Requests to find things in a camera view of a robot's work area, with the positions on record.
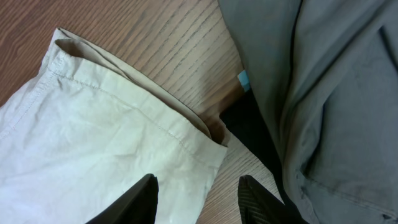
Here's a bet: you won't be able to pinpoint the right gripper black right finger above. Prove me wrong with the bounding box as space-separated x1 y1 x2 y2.
238 175 307 224

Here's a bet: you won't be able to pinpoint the beige shorts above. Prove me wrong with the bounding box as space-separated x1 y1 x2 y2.
1 28 226 223

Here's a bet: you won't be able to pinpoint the black garment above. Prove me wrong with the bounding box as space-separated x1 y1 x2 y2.
220 90 302 217

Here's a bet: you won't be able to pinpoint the light blue garment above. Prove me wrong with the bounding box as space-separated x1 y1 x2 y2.
238 70 251 92

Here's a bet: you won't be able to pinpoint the grey shorts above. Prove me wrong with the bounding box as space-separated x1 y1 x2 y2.
220 0 397 223

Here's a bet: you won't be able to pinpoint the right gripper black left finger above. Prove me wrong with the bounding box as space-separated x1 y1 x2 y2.
87 174 159 224

